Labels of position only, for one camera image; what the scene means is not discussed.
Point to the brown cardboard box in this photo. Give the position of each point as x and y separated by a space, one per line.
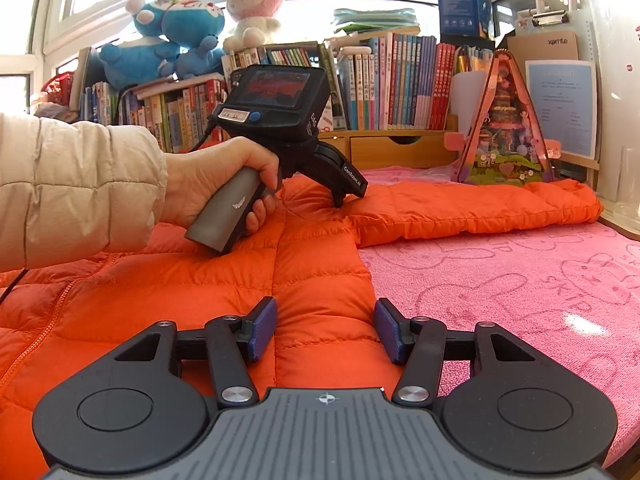
545 45

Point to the blue dolphin plush toy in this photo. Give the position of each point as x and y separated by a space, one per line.
200 57

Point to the person's left hand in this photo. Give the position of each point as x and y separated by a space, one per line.
210 170

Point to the wooden desk organizer with drawers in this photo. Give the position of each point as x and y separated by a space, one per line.
390 147

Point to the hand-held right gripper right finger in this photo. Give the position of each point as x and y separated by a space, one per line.
387 330

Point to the stack of green folders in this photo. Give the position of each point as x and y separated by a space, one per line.
375 20

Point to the row of pale-spine books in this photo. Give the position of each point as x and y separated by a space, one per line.
242 60

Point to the printed paper notice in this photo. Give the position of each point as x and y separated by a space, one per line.
560 110

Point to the row of slim pastel books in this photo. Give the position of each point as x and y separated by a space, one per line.
400 85

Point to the boxed set of thin books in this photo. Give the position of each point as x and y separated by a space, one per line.
292 56

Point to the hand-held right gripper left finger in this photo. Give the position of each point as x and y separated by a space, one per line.
262 327

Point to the pink bunny-print blanket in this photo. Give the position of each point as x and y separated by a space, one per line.
500 285

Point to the row of large upright books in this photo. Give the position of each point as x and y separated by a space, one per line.
175 115

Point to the blue cat plush toy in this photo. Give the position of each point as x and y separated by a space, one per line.
192 20

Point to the orange down jacket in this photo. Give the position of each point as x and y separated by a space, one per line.
300 260

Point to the white paper roll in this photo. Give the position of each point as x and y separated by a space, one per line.
467 100

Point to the pink toy house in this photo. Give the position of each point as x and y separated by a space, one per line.
505 130

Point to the stack of paper booklets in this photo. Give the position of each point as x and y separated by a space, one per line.
50 110

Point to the person's left forearm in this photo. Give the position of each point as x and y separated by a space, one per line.
75 185

